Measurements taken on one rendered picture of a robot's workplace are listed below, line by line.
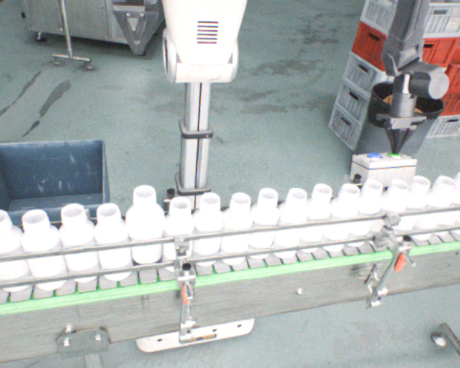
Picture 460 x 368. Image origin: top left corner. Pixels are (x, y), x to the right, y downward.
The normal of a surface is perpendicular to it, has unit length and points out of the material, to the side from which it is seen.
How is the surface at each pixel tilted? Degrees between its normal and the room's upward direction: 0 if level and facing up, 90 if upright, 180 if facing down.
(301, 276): 90
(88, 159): 90
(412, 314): 0
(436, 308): 0
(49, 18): 90
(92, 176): 90
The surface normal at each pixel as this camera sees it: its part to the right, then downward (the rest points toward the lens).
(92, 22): -0.05, 0.63
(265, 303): 0.25, 0.63
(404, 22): -0.83, 0.49
